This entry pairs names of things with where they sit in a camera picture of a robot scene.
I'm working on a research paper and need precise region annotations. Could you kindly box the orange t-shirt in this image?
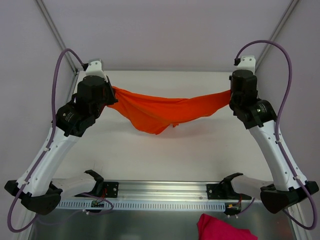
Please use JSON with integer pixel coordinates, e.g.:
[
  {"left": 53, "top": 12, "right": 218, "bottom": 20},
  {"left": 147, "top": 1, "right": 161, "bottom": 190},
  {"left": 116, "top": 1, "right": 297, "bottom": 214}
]
[{"left": 108, "top": 87, "right": 231, "bottom": 135}]

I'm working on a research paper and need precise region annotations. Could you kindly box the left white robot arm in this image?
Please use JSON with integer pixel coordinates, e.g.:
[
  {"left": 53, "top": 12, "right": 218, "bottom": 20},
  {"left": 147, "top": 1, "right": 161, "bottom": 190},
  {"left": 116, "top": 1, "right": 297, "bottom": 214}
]
[{"left": 4, "top": 73, "right": 118, "bottom": 216}]

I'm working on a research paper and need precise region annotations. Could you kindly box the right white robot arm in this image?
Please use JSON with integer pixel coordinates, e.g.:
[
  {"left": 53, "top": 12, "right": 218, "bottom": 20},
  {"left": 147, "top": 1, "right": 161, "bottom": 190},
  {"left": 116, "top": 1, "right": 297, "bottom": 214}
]
[{"left": 206, "top": 69, "right": 319, "bottom": 214}]

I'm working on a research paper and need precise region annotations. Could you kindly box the pink t-shirt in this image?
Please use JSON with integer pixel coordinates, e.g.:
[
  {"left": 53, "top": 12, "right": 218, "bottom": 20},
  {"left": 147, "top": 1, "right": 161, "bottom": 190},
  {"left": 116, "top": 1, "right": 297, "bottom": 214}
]
[{"left": 197, "top": 213, "right": 258, "bottom": 240}]

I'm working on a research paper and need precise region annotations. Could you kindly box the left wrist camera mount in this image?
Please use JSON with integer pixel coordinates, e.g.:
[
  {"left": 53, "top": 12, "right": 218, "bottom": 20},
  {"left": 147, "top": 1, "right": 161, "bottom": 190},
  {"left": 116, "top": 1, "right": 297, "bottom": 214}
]
[{"left": 82, "top": 58, "right": 106, "bottom": 79}]

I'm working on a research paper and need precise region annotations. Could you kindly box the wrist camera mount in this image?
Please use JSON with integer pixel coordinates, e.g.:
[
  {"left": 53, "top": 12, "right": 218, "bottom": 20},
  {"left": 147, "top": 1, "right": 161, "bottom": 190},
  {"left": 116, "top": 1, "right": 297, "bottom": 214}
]
[
  {"left": 82, "top": 58, "right": 106, "bottom": 79},
  {"left": 234, "top": 55, "right": 256, "bottom": 74}
]

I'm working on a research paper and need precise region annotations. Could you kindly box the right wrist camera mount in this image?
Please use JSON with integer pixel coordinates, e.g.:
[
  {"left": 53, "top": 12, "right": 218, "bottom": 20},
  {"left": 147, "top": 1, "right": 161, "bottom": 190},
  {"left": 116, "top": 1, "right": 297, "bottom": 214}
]
[{"left": 234, "top": 55, "right": 256, "bottom": 74}]

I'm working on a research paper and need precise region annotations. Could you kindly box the left aluminium frame post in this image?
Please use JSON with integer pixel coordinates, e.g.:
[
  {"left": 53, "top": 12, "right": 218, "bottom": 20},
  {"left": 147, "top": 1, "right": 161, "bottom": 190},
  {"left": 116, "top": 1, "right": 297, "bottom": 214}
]
[{"left": 34, "top": 0, "right": 78, "bottom": 75}]

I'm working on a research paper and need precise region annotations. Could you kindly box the aluminium frame post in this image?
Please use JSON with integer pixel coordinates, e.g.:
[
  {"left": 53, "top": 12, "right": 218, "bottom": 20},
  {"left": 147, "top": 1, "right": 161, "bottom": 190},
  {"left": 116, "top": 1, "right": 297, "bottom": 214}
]
[
  {"left": 254, "top": 0, "right": 301, "bottom": 68},
  {"left": 34, "top": 0, "right": 78, "bottom": 75}
]

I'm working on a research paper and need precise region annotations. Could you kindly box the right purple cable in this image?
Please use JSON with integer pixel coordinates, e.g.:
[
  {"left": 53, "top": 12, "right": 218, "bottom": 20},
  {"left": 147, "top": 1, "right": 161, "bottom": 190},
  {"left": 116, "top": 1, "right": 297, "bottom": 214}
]
[{"left": 233, "top": 39, "right": 318, "bottom": 231}]

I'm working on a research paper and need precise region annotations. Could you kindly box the aluminium mounting rail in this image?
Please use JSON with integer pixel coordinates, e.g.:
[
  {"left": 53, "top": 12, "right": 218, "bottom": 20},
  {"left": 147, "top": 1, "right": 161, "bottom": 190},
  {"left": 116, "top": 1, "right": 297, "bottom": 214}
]
[{"left": 53, "top": 178, "right": 266, "bottom": 201}]

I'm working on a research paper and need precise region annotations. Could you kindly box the right aluminium frame post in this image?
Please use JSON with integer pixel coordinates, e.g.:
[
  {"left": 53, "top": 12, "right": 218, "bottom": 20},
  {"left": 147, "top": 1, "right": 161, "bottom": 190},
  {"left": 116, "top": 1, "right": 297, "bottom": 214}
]
[{"left": 254, "top": 0, "right": 301, "bottom": 68}]

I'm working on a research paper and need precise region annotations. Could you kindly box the slotted white cable duct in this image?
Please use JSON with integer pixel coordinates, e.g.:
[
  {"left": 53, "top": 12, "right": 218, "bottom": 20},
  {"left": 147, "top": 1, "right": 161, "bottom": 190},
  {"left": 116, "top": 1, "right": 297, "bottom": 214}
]
[{"left": 56, "top": 199, "right": 226, "bottom": 213}]

